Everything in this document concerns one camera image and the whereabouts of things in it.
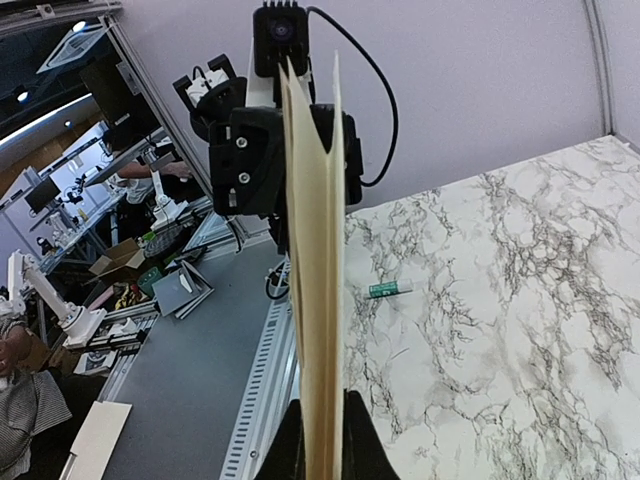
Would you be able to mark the grey panel stack on floor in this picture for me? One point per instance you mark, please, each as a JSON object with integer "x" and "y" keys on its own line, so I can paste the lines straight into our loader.
{"x": 181, "y": 291}

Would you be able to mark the cardboard box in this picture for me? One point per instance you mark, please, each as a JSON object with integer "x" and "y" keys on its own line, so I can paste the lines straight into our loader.
{"x": 123, "y": 262}

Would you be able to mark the standing person background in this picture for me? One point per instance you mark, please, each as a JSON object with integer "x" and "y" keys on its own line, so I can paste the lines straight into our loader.
{"x": 136, "y": 178}

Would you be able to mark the white green glue stick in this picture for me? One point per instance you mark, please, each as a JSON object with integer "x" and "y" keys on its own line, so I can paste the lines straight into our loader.
{"x": 388, "y": 289}

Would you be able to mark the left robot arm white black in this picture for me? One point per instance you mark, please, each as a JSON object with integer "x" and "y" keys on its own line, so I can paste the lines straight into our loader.
{"x": 209, "y": 94}

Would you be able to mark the white paper sheet on floor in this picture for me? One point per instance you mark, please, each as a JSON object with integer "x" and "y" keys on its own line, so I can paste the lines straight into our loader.
{"x": 96, "y": 440}

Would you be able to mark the seated person striped shirt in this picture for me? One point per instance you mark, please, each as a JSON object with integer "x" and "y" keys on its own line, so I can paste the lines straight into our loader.
{"x": 31, "y": 403}

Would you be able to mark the aluminium table front rail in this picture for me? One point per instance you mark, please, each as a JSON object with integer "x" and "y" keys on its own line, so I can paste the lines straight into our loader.
{"x": 269, "y": 389}

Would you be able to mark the cream letter paper sheet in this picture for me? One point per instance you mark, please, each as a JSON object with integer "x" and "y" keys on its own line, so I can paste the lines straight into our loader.
{"x": 315, "y": 275}

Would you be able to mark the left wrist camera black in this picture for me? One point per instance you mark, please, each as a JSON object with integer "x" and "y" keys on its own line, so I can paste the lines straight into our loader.
{"x": 280, "y": 32}

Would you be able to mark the aluminium frame post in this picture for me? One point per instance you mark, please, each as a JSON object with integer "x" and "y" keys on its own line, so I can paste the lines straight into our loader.
{"x": 603, "y": 69}
{"x": 157, "y": 58}

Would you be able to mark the right aluminium frame post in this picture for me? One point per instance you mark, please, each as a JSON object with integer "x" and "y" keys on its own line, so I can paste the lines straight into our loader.
{"x": 603, "y": 69}

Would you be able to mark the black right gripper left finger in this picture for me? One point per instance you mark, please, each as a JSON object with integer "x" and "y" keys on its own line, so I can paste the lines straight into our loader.
{"x": 285, "y": 459}

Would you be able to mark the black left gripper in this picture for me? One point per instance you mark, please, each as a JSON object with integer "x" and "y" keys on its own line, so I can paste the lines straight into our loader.
{"x": 247, "y": 159}

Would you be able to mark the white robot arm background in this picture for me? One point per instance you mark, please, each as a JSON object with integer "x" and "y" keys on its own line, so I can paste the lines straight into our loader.
{"x": 78, "y": 322}

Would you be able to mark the black monitor background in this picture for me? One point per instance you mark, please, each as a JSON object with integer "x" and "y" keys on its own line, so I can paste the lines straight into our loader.
{"x": 42, "y": 195}

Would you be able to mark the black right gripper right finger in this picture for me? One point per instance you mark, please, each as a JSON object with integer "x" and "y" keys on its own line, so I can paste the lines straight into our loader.
{"x": 363, "y": 456}

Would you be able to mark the left aluminium frame post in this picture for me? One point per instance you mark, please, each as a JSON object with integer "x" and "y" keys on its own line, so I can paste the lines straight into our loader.
{"x": 157, "y": 58}

